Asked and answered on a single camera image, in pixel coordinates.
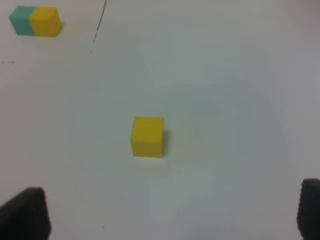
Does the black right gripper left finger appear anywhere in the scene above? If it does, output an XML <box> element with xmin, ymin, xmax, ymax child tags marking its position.
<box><xmin>0</xmin><ymin>187</ymin><xmax>52</xmax><ymax>240</ymax></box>

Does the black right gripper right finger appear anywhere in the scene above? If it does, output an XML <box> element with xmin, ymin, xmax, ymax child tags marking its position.
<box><xmin>296</xmin><ymin>178</ymin><xmax>320</xmax><ymax>240</ymax></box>

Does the template green cube block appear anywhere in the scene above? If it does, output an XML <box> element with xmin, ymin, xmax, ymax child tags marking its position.
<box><xmin>9</xmin><ymin>5</ymin><xmax>36</xmax><ymax>36</ymax></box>

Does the template yellow cube block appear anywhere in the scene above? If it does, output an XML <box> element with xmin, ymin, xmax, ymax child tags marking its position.
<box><xmin>29</xmin><ymin>6</ymin><xmax>62</xmax><ymax>37</ymax></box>

